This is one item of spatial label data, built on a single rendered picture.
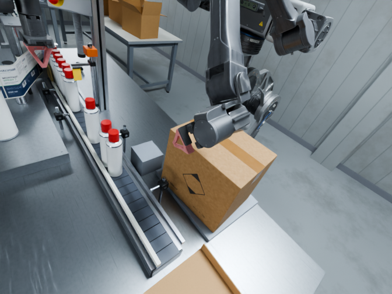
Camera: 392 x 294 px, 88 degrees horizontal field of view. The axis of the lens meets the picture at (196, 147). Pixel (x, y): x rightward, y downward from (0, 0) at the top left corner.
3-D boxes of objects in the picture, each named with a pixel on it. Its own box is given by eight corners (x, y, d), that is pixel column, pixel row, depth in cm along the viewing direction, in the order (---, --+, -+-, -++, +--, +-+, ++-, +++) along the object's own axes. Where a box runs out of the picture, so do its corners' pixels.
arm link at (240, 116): (258, 123, 44) (248, 99, 43) (240, 134, 40) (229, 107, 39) (233, 132, 49) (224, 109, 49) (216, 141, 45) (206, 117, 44)
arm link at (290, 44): (308, 19, 67) (292, 27, 71) (297, 17, 60) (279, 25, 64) (312, 48, 69) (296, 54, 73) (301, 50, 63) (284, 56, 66)
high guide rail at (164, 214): (65, 74, 109) (65, 72, 109) (68, 74, 110) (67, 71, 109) (181, 245, 58) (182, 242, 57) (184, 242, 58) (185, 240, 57)
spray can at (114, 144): (105, 170, 78) (102, 128, 65) (119, 165, 81) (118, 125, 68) (111, 179, 76) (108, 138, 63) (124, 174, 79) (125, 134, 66)
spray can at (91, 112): (86, 138, 88) (79, 96, 75) (98, 135, 91) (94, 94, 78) (90, 146, 86) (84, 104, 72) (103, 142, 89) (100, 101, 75)
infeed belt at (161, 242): (31, 52, 140) (29, 46, 137) (45, 52, 145) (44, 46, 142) (154, 273, 60) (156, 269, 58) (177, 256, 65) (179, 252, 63)
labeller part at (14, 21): (0, 17, 98) (-1, 14, 98) (28, 18, 105) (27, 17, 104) (4, 26, 92) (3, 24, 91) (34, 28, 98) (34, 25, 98)
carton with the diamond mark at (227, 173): (160, 178, 85) (170, 128, 68) (198, 156, 101) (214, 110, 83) (213, 233, 73) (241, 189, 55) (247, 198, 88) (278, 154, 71)
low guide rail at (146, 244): (51, 84, 109) (51, 81, 107) (54, 84, 109) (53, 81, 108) (156, 268, 57) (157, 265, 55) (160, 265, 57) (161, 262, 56)
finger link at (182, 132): (161, 135, 53) (181, 126, 46) (181, 127, 58) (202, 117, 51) (172, 158, 54) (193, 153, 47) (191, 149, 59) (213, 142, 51)
